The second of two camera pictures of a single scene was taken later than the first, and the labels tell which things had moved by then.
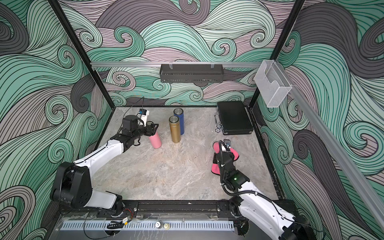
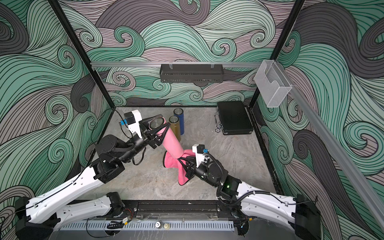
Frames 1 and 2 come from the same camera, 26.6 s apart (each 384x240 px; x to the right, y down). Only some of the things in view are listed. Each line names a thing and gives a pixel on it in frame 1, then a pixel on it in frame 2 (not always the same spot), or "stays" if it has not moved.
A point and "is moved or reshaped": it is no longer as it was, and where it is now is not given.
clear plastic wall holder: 273,85 stays
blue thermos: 179,112 stays
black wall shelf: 192,73 stays
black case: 234,118 stays
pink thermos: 156,140 is moved or reshaped
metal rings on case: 218,122 stays
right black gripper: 215,159 -> 191,168
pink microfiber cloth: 215,168 -> 169,162
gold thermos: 175,129 stays
